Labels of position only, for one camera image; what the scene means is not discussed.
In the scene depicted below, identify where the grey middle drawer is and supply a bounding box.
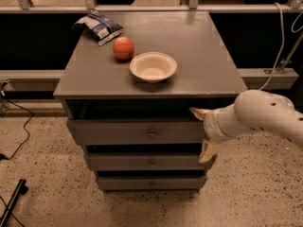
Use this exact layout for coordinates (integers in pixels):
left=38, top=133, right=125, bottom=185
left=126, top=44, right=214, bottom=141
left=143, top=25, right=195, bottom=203
left=84, top=153, right=217, bottom=171

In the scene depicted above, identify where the black metal bar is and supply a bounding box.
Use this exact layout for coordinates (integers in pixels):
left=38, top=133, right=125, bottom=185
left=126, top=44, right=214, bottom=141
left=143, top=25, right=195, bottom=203
left=0, top=179, right=28, bottom=227

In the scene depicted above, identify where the grey wooden drawer cabinet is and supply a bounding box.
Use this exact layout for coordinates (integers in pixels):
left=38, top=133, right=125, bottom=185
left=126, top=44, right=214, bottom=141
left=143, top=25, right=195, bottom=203
left=54, top=11, right=246, bottom=179

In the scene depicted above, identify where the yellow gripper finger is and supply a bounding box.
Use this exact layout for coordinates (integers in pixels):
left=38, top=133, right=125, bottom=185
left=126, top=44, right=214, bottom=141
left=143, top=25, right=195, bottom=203
left=199, top=139, right=223, bottom=164
left=189, top=107, right=209, bottom=121

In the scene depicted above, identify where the grey drawer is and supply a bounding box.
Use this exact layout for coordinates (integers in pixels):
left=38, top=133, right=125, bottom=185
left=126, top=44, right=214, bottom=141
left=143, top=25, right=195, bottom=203
left=67, top=119, right=205, bottom=145
left=97, top=176, right=206, bottom=191
left=84, top=153, right=217, bottom=171

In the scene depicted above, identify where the white cable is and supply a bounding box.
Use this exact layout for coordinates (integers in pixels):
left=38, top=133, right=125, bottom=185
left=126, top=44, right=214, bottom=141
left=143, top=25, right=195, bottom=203
left=258, top=2, right=303, bottom=92

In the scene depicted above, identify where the red apple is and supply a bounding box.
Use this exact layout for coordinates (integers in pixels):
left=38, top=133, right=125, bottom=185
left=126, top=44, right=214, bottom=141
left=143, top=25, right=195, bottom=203
left=113, top=37, right=134, bottom=60

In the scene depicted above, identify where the grey top drawer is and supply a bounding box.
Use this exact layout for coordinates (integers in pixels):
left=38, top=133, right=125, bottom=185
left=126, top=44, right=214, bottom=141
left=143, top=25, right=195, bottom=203
left=67, top=119, right=205, bottom=145

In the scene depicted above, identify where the blue white chip bag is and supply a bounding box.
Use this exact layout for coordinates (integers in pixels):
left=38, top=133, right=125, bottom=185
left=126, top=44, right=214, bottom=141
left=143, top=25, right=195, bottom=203
left=72, top=12, right=122, bottom=46

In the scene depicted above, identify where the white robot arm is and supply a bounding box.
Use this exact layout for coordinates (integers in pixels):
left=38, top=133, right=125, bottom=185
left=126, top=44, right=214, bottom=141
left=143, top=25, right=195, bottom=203
left=189, top=90, right=303, bottom=163

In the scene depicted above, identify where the white paper bowl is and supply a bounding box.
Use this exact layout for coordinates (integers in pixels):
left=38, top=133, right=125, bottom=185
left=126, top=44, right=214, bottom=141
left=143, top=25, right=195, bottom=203
left=130, top=52, right=177, bottom=83

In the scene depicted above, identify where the black floor cable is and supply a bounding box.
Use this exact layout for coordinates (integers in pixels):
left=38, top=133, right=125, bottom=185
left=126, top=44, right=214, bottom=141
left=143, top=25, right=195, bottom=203
left=0, top=90, right=35, bottom=161

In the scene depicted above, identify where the grey bottom drawer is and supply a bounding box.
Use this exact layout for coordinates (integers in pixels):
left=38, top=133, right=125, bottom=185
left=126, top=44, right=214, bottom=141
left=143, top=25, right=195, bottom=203
left=97, top=176, right=206, bottom=191

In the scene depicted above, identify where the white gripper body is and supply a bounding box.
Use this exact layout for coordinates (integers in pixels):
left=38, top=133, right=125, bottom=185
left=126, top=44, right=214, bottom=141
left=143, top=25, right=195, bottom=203
left=204, top=105, right=250, bottom=142

